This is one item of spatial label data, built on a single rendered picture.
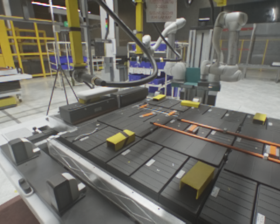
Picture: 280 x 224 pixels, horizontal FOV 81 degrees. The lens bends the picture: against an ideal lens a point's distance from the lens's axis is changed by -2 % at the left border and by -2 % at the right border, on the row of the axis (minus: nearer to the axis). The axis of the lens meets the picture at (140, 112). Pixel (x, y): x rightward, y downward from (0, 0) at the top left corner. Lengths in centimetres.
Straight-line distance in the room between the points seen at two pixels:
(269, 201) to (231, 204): 14
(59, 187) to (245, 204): 67
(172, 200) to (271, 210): 32
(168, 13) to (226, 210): 177
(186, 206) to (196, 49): 224
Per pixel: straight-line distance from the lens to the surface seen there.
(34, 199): 100
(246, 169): 88
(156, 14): 195
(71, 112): 124
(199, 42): 262
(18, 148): 117
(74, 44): 108
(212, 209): 67
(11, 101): 575
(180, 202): 66
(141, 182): 71
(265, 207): 76
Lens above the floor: 149
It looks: 21 degrees down
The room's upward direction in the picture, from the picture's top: straight up
